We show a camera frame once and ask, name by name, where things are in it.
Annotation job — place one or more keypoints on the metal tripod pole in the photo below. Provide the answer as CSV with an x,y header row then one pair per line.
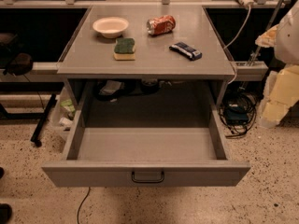
x,y
267,25

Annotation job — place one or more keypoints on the grey open top drawer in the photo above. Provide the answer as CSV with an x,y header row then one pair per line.
x,y
176,130

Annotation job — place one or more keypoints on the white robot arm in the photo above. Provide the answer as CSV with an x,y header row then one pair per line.
x,y
281,91

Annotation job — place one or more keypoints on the grey cabinet desk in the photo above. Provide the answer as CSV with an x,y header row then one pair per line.
x,y
91,55

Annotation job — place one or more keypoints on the black chair base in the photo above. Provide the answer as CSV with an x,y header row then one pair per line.
x,y
40,117

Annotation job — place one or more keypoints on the dark office chair seat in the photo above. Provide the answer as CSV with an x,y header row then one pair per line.
x,y
12,60

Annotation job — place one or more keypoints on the crushed orange soda can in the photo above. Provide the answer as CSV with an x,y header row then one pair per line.
x,y
161,25

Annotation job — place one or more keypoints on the white bowl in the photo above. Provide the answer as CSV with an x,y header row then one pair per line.
x,y
110,27

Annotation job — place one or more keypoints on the green and yellow sponge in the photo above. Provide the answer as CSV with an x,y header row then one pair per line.
x,y
124,49

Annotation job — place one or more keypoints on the black drawer handle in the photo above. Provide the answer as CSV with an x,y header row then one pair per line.
x,y
147,177

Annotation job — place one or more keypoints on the clear plastic bin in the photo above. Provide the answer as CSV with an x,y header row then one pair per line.
x,y
62,115

